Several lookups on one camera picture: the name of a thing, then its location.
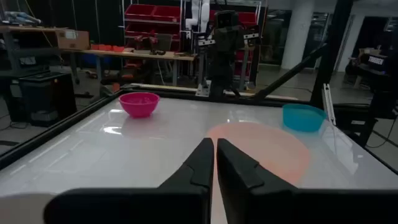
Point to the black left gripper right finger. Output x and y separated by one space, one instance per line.
248 193

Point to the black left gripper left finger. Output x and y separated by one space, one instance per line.
189 193

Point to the beige bowl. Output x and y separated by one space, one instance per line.
273 146

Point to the blue plastic bowl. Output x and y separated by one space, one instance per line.
303 119

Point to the pink plastic bowl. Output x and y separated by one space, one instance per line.
139 105

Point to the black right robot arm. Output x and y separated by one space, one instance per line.
224 62

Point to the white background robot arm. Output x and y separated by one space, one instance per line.
199 14

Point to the wooden shelf board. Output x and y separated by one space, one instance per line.
28 29

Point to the red storage bin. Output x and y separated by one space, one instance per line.
139 12
167 14

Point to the white round pillar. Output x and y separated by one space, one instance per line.
298 34

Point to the long wooden workbench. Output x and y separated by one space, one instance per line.
140 55

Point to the small orange-red trays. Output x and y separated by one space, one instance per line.
107 48

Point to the black box with white lettering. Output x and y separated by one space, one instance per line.
374 62

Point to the brown cardboard box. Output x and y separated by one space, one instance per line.
73 40

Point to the black floor cabinet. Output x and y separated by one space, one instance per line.
46 96

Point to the black rig frame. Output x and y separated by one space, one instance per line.
329 62

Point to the silver aluminium bracket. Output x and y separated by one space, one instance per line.
328 102

